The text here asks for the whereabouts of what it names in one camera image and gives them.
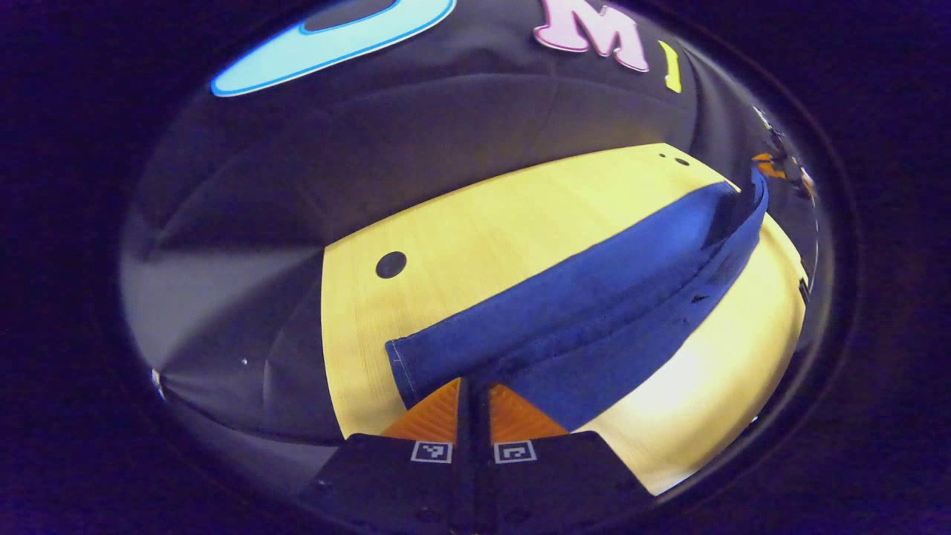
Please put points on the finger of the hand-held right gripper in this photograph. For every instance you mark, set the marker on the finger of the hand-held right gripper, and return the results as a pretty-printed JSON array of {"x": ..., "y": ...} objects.
[{"x": 769, "y": 165}]

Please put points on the black backdrop cloth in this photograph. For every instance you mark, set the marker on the black backdrop cloth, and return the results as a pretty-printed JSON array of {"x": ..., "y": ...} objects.
[{"x": 446, "y": 126}]

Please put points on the blue denim jeans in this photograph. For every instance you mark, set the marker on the blue denim jeans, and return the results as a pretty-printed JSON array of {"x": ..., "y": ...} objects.
[{"x": 594, "y": 297}]

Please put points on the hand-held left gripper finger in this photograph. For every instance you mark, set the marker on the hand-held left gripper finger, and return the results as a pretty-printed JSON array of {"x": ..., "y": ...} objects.
[
  {"x": 466, "y": 431},
  {"x": 483, "y": 431}
]

